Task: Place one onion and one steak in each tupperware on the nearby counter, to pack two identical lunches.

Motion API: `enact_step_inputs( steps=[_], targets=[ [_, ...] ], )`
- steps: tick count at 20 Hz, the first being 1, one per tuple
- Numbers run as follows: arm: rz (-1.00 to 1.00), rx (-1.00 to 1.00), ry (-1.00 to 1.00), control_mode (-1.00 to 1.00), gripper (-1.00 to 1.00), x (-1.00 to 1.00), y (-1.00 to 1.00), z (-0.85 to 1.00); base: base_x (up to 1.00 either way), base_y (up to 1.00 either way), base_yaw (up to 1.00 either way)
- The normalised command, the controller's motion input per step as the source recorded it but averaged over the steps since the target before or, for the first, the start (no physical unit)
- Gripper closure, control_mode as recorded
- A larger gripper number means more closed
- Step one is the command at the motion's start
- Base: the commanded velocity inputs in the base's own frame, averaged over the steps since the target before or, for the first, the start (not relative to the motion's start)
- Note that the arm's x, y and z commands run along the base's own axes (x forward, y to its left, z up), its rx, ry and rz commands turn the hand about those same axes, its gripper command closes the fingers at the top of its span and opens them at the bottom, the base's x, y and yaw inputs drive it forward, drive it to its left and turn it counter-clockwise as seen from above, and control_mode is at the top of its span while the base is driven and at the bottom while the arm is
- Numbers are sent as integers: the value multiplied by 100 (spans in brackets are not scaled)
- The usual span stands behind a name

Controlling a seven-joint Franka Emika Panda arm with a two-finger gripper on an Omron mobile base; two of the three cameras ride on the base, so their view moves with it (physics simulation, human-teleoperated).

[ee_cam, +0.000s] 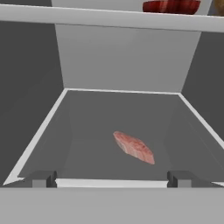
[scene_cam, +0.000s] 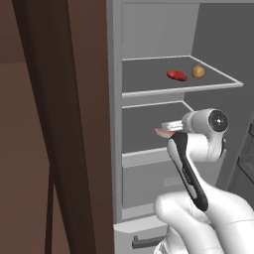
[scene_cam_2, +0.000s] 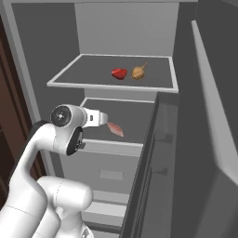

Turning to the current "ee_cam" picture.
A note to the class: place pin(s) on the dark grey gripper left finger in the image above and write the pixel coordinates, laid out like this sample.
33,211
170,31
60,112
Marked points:
43,178

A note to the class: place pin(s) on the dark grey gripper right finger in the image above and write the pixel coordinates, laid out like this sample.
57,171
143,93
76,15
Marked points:
178,178

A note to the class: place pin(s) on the dark red bowl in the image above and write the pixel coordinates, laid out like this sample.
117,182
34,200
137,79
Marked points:
171,6

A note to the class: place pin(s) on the pink raw steak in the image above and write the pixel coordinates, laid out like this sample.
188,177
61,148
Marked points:
134,147

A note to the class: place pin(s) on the brown onion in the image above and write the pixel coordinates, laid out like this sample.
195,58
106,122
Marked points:
219,7

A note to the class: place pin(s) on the white fridge shelf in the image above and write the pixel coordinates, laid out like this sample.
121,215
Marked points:
110,17

